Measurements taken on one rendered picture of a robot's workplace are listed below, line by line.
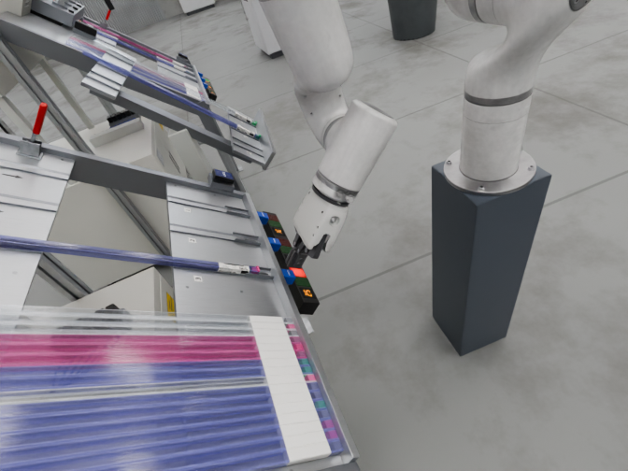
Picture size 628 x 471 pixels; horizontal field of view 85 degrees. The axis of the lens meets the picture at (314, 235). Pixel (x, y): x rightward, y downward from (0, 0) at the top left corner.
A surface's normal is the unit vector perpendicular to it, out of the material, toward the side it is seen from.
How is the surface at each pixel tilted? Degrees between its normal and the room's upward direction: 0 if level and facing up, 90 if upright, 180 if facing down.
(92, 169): 90
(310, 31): 94
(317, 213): 48
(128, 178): 90
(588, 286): 0
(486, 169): 90
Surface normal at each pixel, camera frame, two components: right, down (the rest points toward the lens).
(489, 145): -0.40, 0.70
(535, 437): -0.24, -0.69
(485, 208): 0.29, 0.61
